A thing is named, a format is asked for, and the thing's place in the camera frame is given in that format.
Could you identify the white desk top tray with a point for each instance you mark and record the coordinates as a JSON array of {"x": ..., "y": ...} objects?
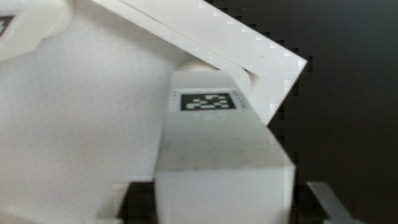
[{"x": 82, "y": 100}]

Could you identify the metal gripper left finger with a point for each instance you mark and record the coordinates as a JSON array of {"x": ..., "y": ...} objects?
[{"x": 128, "y": 205}]

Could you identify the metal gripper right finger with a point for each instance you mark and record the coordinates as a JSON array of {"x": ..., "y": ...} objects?
[{"x": 318, "y": 208}]

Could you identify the white front fence bar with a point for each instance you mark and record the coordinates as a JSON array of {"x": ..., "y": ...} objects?
[{"x": 208, "y": 26}]

